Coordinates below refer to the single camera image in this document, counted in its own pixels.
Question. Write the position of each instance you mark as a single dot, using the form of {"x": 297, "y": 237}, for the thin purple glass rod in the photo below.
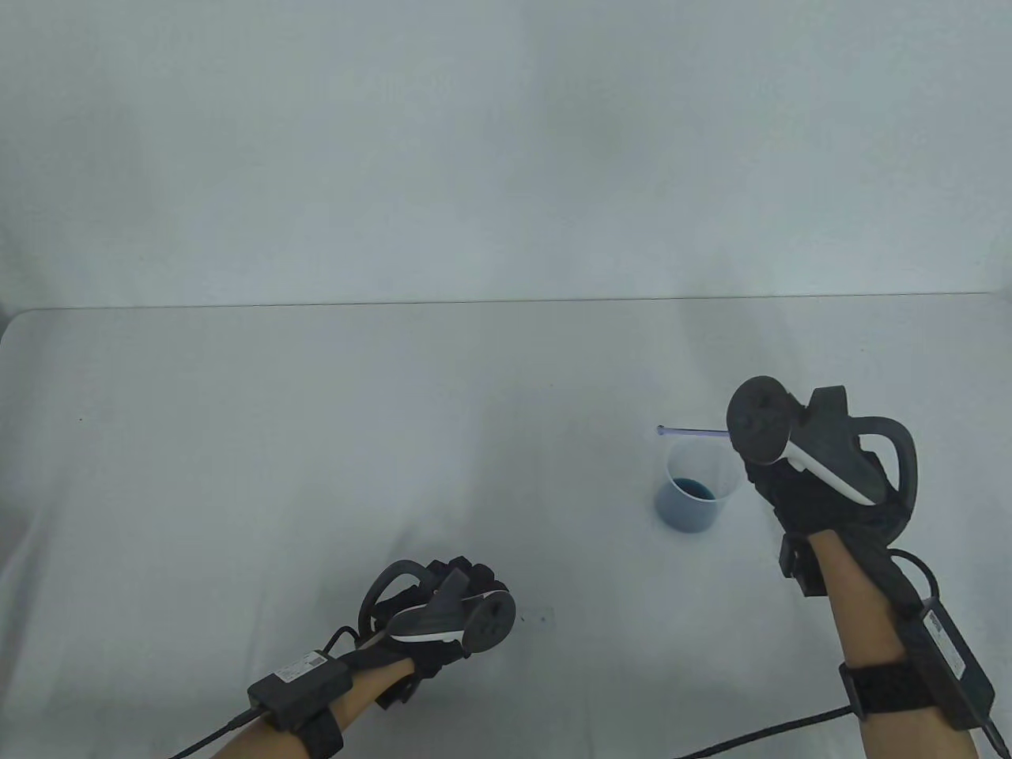
{"x": 696, "y": 432}

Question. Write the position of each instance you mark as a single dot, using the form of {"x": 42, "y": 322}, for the person's left forearm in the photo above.
{"x": 368, "y": 696}

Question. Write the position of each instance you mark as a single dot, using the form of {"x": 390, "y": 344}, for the clear cup of blue dye solution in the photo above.
{"x": 684, "y": 510}

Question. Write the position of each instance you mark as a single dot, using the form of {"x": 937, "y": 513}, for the grey left hand controller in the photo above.
{"x": 482, "y": 621}

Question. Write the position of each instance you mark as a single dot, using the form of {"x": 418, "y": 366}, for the black left wrist sensor box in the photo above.
{"x": 300, "y": 684}

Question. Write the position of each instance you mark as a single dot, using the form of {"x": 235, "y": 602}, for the clear glass slide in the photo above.
{"x": 534, "y": 621}

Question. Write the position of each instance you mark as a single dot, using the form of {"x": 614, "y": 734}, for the person's left hand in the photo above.
{"x": 462, "y": 571}

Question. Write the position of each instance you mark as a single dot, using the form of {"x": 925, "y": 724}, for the small black right glove module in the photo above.
{"x": 798, "y": 565}

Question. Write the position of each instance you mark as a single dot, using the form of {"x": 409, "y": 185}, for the small black glove module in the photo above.
{"x": 399, "y": 689}
{"x": 798, "y": 565}

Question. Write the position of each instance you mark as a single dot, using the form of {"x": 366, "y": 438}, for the grey hand controller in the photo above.
{"x": 482, "y": 621}
{"x": 759, "y": 419}

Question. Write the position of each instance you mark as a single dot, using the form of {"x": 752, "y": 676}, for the person's right forearm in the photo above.
{"x": 866, "y": 624}

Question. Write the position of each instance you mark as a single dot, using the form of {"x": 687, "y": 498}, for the black wrist sensor box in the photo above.
{"x": 953, "y": 664}
{"x": 300, "y": 684}

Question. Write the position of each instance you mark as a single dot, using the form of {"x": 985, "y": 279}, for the grey right hand controller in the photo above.
{"x": 759, "y": 419}

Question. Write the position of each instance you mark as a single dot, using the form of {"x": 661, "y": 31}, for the black right wrist sensor box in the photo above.
{"x": 953, "y": 664}

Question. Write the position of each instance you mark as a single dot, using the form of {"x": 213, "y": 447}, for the person's right hand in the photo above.
{"x": 814, "y": 510}

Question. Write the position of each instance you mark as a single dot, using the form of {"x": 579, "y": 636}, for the small black left glove module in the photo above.
{"x": 399, "y": 689}

